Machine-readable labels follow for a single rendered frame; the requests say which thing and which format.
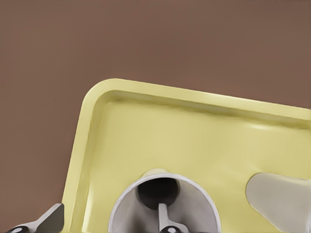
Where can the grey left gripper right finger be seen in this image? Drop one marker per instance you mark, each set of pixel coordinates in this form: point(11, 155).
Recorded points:
point(165, 218)

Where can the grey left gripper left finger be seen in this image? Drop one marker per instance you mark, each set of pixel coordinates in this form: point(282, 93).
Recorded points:
point(46, 218)

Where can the white IKEA cup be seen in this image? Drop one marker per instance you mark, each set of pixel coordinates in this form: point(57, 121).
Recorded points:
point(194, 208)
point(277, 196)

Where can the yellow plastic tray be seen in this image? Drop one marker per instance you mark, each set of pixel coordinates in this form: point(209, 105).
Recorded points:
point(170, 136)

